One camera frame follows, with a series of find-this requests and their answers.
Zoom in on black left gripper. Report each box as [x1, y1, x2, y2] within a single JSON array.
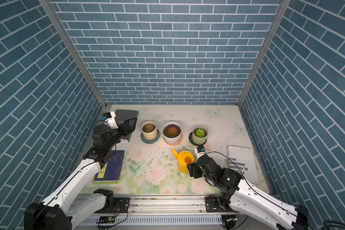
[[104, 117, 137, 150]]

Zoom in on yellow watering can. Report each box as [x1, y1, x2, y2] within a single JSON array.
[[172, 149, 195, 174]]

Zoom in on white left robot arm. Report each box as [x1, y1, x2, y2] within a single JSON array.
[[24, 117, 137, 230]]

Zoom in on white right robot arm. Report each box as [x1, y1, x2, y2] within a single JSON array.
[[187, 155, 309, 230]]

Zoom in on bright green succulent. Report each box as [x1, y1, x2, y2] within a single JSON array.
[[195, 128, 207, 138]]

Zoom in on pink-green succulent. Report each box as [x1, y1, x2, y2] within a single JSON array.
[[142, 124, 155, 133]]

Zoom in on red succulent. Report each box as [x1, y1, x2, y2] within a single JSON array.
[[167, 127, 178, 138]]

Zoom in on dark green saucer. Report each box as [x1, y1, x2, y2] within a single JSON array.
[[189, 132, 199, 146]]

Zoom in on green plant pot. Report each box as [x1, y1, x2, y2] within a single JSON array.
[[192, 126, 208, 145]]

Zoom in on navy blue book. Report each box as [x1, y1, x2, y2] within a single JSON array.
[[94, 150, 125, 184]]

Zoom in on pink saucer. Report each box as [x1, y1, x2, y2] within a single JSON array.
[[164, 138, 183, 146]]

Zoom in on grey-blue saucer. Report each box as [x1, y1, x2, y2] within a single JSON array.
[[140, 131, 160, 144]]

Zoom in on cream ribbed plant pot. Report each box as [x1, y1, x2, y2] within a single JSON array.
[[141, 121, 157, 140]]

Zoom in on white plant pot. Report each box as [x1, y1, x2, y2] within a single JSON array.
[[162, 122, 182, 145]]

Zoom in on green circuit board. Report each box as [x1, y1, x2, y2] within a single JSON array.
[[97, 216, 116, 225]]

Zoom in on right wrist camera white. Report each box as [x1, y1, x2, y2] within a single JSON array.
[[195, 145, 206, 159]]

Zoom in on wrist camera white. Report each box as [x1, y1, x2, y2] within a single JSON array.
[[102, 111, 118, 129], [195, 145, 206, 159]]

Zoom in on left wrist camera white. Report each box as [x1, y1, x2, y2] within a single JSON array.
[[102, 111, 118, 129]]

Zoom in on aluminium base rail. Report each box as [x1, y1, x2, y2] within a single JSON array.
[[71, 194, 277, 226]]

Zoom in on black cable bundle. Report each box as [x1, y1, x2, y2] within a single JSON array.
[[321, 219, 345, 230]]

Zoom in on aluminium corner post left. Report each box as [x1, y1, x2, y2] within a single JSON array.
[[39, 0, 107, 110]]

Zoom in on aluminium corner post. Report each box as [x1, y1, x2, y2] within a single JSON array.
[[39, 0, 107, 110], [237, 0, 291, 108]]

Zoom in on aluminium corner post right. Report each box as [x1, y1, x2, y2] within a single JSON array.
[[237, 0, 291, 108]]

